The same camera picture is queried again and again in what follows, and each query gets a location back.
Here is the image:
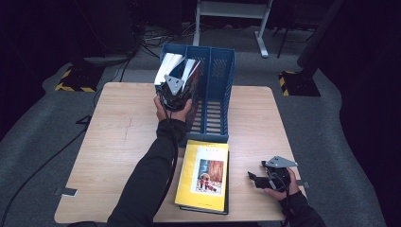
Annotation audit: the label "tangle of floor cables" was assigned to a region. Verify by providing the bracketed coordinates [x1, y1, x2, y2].
[138, 22, 202, 61]

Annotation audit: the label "yellow book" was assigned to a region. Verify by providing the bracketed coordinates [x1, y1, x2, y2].
[174, 139, 230, 213]

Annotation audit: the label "black floor cable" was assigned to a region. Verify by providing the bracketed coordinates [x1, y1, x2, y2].
[0, 114, 93, 226]

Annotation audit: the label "person's left hand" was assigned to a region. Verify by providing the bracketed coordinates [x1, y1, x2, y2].
[153, 96, 193, 123]

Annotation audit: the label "person's right hand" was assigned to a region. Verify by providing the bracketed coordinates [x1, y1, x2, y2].
[264, 167, 301, 201]

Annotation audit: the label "red and blue illustrated book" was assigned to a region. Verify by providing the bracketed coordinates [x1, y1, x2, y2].
[181, 58, 202, 133]

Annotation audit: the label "right hand-held gripper cable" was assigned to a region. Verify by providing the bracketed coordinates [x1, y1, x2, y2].
[266, 168, 292, 221]

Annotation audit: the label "left hand-held gripper cable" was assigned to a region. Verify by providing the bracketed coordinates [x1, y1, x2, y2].
[157, 89, 180, 209]

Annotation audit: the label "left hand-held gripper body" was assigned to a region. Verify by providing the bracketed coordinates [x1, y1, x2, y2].
[157, 74, 193, 112]

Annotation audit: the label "black stand pole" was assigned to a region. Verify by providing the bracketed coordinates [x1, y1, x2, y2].
[296, 0, 346, 79]

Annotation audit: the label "hand-held gripper cable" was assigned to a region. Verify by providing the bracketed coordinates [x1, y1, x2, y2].
[157, 89, 180, 209]
[266, 168, 292, 221]

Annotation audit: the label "thin black tripod legs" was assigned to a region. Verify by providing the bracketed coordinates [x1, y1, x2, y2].
[272, 26, 316, 60]

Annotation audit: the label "dark equipment stand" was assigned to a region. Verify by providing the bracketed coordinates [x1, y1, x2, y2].
[70, 0, 146, 69]

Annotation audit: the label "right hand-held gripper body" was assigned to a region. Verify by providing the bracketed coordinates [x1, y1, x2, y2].
[260, 155, 299, 192]

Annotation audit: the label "blue plastic file rack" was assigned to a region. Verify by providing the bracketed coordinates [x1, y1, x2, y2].
[156, 43, 237, 148]

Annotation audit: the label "black and yellow striped base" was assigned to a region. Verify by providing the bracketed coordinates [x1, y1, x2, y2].
[278, 70, 322, 97]
[54, 64, 105, 94]

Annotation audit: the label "blue book with mountain cover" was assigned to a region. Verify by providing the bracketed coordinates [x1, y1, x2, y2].
[153, 52, 186, 96]

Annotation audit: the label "white desk frame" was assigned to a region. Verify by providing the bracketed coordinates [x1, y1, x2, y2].
[192, 0, 274, 60]

